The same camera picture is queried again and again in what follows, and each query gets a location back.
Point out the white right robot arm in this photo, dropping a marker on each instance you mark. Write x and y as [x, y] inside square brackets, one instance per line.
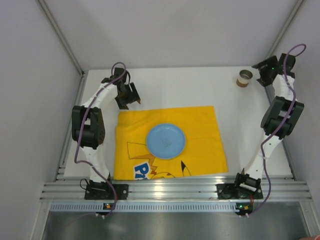
[277, 123]

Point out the blue round plate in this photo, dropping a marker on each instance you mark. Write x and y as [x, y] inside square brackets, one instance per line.
[166, 141]

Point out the aluminium front frame rail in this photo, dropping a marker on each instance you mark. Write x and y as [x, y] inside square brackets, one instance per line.
[170, 189]

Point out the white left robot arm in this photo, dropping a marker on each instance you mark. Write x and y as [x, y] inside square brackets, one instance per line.
[87, 123]

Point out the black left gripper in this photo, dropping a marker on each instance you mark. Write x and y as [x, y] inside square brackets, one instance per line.
[127, 95]

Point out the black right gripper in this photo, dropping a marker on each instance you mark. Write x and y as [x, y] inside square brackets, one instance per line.
[264, 73]

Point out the yellow Pikachu cloth placemat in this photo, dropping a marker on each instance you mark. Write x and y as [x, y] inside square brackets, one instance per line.
[203, 153]

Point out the right aluminium corner post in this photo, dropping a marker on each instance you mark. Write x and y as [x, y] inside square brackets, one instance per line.
[289, 19]

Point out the brown and white metal cup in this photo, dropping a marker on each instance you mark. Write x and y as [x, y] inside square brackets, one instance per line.
[244, 78]

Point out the left aluminium corner post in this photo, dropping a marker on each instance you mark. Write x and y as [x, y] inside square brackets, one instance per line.
[60, 35]

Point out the slotted grey cable duct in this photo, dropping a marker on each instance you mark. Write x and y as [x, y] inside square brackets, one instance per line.
[153, 207]

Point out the aluminium corner post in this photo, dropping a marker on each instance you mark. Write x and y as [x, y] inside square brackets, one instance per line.
[60, 35]
[289, 19]

